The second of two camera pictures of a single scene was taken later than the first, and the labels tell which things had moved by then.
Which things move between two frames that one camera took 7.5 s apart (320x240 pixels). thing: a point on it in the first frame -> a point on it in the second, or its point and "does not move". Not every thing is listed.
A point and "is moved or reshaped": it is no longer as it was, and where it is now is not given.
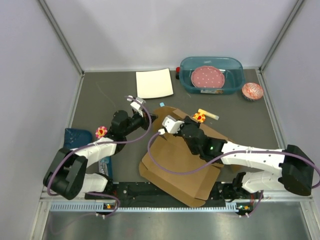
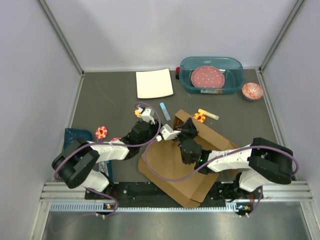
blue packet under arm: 105,166 does not move
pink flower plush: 101,132 does not move
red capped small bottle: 177,70 does not move
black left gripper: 145,120 -> 156,127
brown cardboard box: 171,151 is moved or reshaped
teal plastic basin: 212,75 does not move
